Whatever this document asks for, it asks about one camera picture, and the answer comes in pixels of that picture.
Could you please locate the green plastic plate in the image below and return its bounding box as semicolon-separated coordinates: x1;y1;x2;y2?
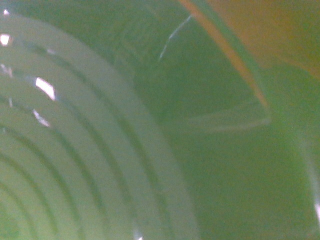
0;0;320;240

